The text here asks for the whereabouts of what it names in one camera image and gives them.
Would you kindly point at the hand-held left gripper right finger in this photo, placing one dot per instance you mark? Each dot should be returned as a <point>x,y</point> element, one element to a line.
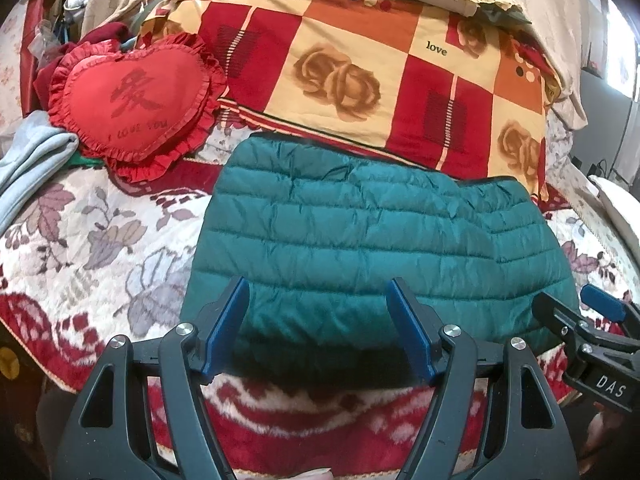
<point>412,330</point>

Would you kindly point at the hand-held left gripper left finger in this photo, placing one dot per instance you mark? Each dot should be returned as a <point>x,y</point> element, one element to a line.
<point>226,322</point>

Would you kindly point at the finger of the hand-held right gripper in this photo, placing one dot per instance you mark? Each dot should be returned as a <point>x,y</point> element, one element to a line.
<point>605,305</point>
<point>560,312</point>

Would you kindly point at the green quilted puffer jacket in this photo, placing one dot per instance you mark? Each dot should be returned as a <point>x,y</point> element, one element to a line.
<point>370,240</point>

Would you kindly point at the person's right hand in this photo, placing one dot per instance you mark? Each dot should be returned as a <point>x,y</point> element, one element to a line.
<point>602,430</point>

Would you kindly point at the white cloth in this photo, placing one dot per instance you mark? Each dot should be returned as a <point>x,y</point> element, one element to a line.
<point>617,200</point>

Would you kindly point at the red and white floral blanket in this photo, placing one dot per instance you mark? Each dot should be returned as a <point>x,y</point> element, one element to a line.
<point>100,250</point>

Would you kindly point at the pale floral bed sheet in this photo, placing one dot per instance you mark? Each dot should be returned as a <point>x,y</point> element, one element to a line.
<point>227,136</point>

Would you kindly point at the red heart-shaped ruffled pillow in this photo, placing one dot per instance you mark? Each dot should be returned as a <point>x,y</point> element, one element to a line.
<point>135,105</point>

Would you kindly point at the light grey garment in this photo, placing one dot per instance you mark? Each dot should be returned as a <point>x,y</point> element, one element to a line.
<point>27,160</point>

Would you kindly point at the red checkered rose-print quilt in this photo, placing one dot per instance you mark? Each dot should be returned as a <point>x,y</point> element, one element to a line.
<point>360,75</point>

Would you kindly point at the beige curtain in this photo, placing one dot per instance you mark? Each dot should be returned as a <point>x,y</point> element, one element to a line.
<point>540,20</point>

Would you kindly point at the dark red garment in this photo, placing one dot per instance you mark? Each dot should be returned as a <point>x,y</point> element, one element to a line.
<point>97,40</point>

